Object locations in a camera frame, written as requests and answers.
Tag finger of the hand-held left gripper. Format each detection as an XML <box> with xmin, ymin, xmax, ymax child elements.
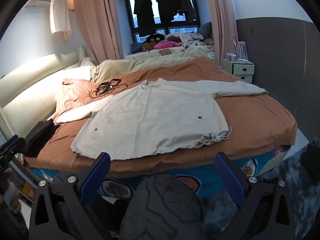
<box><xmin>0</xmin><ymin>134</ymin><xmax>26</xmax><ymax>161</ymax></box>

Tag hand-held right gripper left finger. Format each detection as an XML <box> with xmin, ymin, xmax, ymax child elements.
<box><xmin>29</xmin><ymin>152</ymin><xmax>112</xmax><ymax>240</ymax></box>

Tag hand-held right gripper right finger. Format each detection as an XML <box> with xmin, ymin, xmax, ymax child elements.
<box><xmin>214</xmin><ymin>152</ymin><xmax>297</xmax><ymax>240</ymax></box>

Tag beige zip jacket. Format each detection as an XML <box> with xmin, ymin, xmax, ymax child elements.
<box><xmin>54</xmin><ymin>78</ymin><xmax>268</xmax><ymax>161</ymax></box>

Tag floral clothes pile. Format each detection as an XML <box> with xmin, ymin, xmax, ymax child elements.
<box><xmin>166</xmin><ymin>31</ymin><xmax>208</xmax><ymax>47</ymax></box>

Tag dark hanging clothes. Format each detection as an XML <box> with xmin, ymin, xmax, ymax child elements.
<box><xmin>154</xmin><ymin>0</ymin><xmax>197</xmax><ymax>23</ymax></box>

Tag person's left hand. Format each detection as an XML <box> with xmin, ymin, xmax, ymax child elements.
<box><xmin>0</xmin><ymin>168</ymin><xmax>22</xmax><ymax>214</ymax></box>

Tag black bag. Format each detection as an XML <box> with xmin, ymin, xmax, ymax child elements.
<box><xmin>24</xmin><ymin>119</ymin><xmax>61</xmax><ymax>157</ymax></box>

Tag grey shaggy rug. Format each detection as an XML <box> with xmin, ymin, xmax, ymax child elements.
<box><xmin>200</xmin><ymin>150</ymin><xmax>320</xmax><ymax>240</ymax></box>

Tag white padded headboard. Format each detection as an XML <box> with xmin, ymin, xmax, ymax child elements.
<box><xmin>0</xmin><ymin>45</ymin><xmax>93</xmax><ymax>135</ymax></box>

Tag brown blanket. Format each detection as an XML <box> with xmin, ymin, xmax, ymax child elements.
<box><xmin>24</xmin><ymin>56</ymin><xmax>298</xmax><ymax>178</ymax></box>

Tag person's grey printed pants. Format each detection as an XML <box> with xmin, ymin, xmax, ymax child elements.
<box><xmin>119</xmin><ymin>174</ymin><xmax>207</xmax><ymax>240</ymax></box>

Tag white nightstand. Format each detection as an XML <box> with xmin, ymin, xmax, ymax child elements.
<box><xmin>222</xmin><ymin>56</ymin><xmax>255</xmax><ymax>84</ymax></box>

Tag cream blanket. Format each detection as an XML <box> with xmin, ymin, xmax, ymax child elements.
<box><xmin>90</xmin><ymin>55</ymin><xmax>200</xmax><ymax>83</ymax></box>

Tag striped gift bag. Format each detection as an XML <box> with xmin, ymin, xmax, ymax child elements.
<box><xmin>232</xmin><ymin>36</ymin><xmax>249</xmax><ymax>61</ymax></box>

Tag cream bear-print quilt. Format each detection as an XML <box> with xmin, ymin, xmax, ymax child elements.
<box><xmin>124</xmin><ymin>45</ymin><xmax>216</xmax><ymax>61</ymax></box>

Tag white hanging shirt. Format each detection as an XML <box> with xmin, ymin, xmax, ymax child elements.
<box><xmin>49</xmin><ymin>0</ymin><xmax>72</xmax><ymax>40</ymax></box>

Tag pink plush pillow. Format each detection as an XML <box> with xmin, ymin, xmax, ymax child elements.
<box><xmin>153</xmin><ymin>41</ymin><xmax>183</xmax><ymax>50</ymax></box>

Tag pink curtain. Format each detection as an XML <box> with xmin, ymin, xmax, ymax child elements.
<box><xmin>204</xmin><ymin>0</ymin><xmax>237</xmax><ymax>67</ymax></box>
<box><xmin>74</xmin><ymin>0</ymin><xmax>125</xmax><ymax>65</ymax></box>

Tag black plush toy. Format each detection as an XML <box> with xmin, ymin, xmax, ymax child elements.
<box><xmin>146</xmin><ymin>33</ymin><xmax>167</xmax><ymax>44</ymax></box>

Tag grey pillow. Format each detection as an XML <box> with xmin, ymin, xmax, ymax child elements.
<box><xmin>197</xmin><ymin>21</ymin><xmax>213</xmax><ymax>39</ymax></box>

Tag dark hanging coat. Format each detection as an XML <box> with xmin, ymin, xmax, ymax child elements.
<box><xmin>133</xmin><ymin>0</ymin><xmax>154</xmax><ymax>37</ymax></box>

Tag black cable bundle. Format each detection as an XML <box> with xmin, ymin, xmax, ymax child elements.
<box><xmin>89</xmin><ymin>78</ymin><xmax>128</xmax><ymax>99</ymax></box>

